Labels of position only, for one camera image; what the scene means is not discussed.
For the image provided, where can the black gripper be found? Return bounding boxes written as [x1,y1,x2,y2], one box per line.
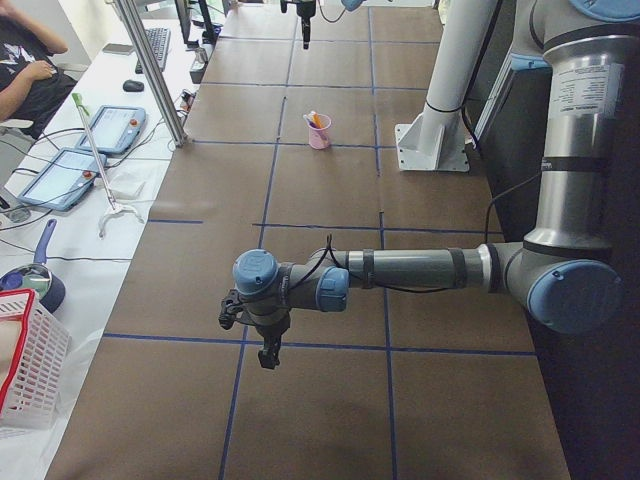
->
[295,0,316,49]
[255,319,291,370]

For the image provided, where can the blue teach pendant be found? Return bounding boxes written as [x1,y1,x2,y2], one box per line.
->
[17,148,100,212]
[79,105,146,155]

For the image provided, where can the pink mesh pen holder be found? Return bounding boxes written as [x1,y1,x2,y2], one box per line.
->
[307,113,332,150]

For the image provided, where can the purple highlighter pen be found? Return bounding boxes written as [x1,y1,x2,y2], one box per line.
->
[303,114,320,129]

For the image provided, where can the black camera cable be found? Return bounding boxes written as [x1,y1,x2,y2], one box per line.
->
[234,234,466,309]
[317,0,347,23]

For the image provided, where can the person in black shirt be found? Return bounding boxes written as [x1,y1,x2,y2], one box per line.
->
[1,1,76,139]

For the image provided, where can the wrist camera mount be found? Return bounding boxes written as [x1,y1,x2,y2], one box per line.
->
[218,289,253,330]

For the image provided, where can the blue handled saucepan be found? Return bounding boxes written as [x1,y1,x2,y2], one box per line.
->
[1,219,66,313]

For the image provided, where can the black computer mouse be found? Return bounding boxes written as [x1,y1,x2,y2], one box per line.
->
[122,79,145,93]

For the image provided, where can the far blue teach pendant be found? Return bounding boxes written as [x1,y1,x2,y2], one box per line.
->
[79,105,146,155]

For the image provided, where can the aluminium frame post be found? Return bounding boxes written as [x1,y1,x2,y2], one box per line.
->
[114,0,187,147]

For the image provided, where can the white plastic basket red rim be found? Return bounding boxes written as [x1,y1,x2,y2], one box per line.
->
[1,289,70,439]

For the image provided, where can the long reacher grabber tool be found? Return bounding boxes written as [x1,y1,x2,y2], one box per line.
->
[71,93,144,239]

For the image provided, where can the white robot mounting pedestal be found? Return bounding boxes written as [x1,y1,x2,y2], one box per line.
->
[395,0,498,172]

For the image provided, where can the black keyboard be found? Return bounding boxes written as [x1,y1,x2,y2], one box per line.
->
[145,27,171,72]

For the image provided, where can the near blue teach pendant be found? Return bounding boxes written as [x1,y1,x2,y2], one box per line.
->
[17,148,100,212]

